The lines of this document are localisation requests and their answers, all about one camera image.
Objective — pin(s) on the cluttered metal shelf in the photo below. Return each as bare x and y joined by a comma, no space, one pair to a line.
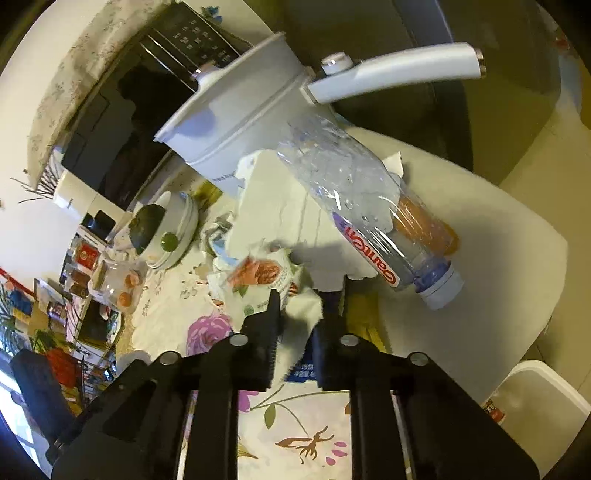
60,318

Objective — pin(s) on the white trash bin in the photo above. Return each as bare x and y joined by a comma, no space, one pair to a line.
535,392

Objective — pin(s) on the floral tablecloth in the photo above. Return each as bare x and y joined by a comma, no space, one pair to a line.
295,417

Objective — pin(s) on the clear container with orange fruits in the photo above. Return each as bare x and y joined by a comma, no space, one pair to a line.
117,286

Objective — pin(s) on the small crumpled foil wrapper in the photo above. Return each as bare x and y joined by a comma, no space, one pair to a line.
217,237

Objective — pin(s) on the clear plastic bottle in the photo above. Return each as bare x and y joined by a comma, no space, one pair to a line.
351,184

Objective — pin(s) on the black chair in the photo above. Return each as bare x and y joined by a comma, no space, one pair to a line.
37,392

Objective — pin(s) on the white appliance with green lid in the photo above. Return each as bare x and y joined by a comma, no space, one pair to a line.
178,221

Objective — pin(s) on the dark refrigerator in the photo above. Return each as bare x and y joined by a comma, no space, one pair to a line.
392,23

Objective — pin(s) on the white box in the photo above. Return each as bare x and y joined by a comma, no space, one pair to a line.
69,189

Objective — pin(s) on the dried twig bundle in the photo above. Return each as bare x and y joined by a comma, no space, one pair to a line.
39,189

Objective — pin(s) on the black microwave oven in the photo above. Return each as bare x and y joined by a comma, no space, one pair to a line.
106,129

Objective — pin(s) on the walnut print snack wrapper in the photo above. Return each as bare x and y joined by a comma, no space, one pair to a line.
258,273

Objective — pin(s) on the lace cover cloth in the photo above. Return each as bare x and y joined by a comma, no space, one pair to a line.
87,50

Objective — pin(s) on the white crumpled tissue paper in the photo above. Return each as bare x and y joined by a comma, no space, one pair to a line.
277,207

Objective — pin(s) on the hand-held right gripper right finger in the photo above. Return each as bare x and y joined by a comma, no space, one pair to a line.
330,353

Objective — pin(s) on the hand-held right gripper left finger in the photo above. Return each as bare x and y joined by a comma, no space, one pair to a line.
264,344

